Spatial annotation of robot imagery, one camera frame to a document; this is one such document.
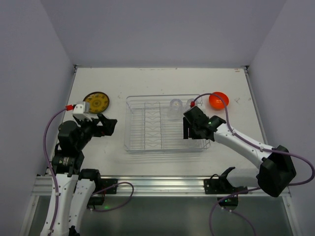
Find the clear plastic dish rack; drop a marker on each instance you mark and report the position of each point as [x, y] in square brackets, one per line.
[148, 127]

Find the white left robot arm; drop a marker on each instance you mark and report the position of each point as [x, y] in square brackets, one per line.
[73, 186]

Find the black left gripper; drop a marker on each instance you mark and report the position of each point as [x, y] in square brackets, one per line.
[97, 125]

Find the orange plastic bowl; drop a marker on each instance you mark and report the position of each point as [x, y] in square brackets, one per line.
[218, 100]

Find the clear glass cup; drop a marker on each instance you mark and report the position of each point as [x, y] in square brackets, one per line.
[175, 109]
[195, 143]
[190, 103]

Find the aluminium mounting rail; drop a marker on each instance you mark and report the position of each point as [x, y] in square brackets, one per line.
[145, 186]

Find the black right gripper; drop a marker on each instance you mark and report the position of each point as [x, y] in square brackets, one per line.
[193, 128]

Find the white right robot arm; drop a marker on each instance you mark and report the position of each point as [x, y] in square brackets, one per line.
[274, 169]

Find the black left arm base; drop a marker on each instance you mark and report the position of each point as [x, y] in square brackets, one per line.
[108, 186]

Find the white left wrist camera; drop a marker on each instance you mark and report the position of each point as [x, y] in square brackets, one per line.
[81, 111]

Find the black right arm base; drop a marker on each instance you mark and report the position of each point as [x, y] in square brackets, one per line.
[218, 184]

